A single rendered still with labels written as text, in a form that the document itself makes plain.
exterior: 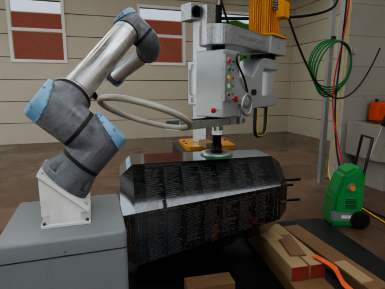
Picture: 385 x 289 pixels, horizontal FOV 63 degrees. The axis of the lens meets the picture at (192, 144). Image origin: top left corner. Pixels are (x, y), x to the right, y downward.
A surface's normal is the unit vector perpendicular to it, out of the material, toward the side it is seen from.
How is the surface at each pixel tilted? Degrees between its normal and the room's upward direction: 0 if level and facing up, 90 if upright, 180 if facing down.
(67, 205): 90
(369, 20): 90
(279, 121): 90
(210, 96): 90
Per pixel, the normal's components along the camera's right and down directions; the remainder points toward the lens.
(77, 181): 0.69, 0.07
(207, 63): -0.61, 0.14
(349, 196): -0.06, 0.18
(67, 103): 0.66, -0.30
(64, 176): 0.34, -0.24
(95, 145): 0.33, 0.20
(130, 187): -0.55, -0.40
